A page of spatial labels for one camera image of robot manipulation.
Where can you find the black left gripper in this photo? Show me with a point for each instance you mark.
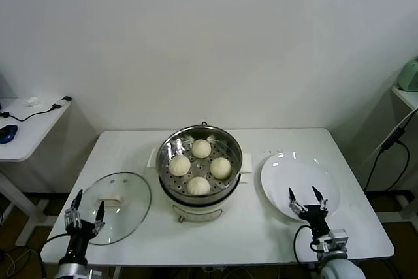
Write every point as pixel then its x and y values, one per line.
pixel 80 236

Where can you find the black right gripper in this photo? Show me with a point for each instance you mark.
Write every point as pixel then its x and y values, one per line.
pixel 315 220

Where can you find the white steamed baozi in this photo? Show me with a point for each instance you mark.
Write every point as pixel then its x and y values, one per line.
pixel 198 186
pixel 200 148
pixel 220 168
pixel 179 165

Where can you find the perforated steel steamer basket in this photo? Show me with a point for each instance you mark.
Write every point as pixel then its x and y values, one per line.
pixel 228 151

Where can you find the white round plate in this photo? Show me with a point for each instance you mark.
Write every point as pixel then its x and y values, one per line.
pixel 281 177

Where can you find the white side table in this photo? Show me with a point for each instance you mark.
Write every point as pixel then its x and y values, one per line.
pixel 32 135

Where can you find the black metal base bar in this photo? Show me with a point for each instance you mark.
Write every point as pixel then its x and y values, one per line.
pixel 405 194

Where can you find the blue computer mouse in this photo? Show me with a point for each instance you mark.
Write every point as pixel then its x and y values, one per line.
pixel 7 133

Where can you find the small white object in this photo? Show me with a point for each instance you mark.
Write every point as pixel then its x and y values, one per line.
pixel 31 100

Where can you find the white shelf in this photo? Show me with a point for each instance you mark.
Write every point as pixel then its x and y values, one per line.
pixel 408 97

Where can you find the pale green appliance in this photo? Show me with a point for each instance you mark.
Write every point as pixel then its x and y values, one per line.
pixel 409 76

